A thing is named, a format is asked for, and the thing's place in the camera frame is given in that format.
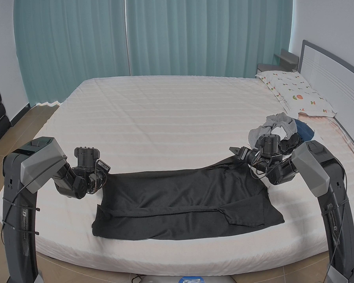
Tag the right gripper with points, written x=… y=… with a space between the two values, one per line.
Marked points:
x=247 y=155

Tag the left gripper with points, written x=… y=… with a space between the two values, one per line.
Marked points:
x=98 y=180

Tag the black T-shirt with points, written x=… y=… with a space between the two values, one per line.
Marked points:
x=180 y=199

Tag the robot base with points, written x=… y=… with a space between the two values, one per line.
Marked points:
x=171 y=279

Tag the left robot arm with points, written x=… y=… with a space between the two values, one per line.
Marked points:
x=38 y=164

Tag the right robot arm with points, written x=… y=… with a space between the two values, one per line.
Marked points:
x=312 y=166

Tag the pile of clothes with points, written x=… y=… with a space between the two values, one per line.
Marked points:
x=283 y=122

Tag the bed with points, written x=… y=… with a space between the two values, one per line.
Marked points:
x=165 y=122

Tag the white printed pillow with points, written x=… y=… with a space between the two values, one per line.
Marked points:
x=295 y=94

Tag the grey bedside table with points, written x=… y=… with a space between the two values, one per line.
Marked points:
x=278 y=62

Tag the blue-green curtain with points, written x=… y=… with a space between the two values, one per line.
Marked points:
x=206 y=25
x=70 y=40

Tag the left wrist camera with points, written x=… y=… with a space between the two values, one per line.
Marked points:
x=103 y=165

